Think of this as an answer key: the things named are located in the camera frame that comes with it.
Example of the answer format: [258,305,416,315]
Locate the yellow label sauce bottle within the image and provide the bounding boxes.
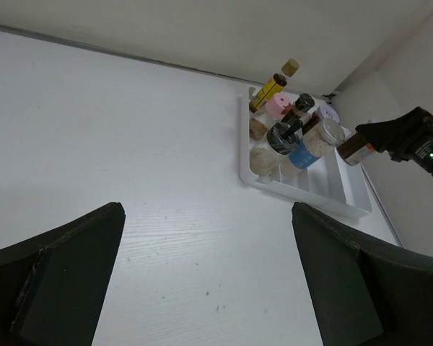
[249,58,299,114]

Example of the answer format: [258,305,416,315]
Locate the white lid spice jar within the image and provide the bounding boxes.
[302,104,340,135]

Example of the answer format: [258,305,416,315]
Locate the silver lid jar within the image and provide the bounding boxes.
[337,132,376,166]

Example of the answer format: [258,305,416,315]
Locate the white divided tray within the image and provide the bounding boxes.
[239,86,372,219]

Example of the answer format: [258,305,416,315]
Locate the blue label white bottle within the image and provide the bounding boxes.
[280,118,345,177]

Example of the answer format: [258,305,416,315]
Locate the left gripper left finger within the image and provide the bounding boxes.
[0,203,126,345]

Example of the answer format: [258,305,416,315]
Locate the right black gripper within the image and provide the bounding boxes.
[356,107,433,177]

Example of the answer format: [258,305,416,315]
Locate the black grinder cap jar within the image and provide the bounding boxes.
[249,122,299,177]

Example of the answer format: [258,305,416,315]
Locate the pink lid spice jar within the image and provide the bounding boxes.
[249,92,292,141]

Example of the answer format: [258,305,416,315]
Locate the small black cap jar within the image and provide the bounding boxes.
[281,93,315,123]

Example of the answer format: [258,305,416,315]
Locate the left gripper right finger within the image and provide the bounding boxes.
[292,203,433,345]

